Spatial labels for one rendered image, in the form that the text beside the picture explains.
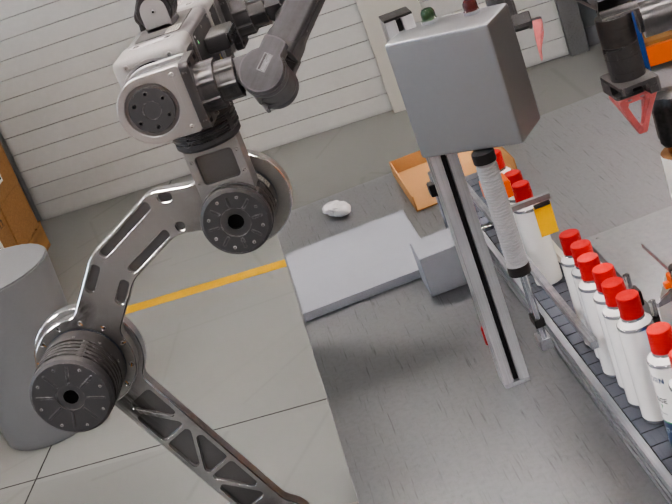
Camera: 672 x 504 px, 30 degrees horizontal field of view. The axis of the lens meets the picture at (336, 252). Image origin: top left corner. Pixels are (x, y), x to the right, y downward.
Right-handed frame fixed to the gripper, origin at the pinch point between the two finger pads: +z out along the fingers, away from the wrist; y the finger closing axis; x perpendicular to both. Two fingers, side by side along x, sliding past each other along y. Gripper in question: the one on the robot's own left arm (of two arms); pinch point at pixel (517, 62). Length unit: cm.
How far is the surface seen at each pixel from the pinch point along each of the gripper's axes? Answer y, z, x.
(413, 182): -31, 0, 55
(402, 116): -52, -140, 358
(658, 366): 4, 78, -75
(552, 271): -5, 49, -18
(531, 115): -2, 36, -65
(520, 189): -6.8, 35.2, -28.1
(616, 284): 2, 64, -65
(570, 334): -6, 63, -31
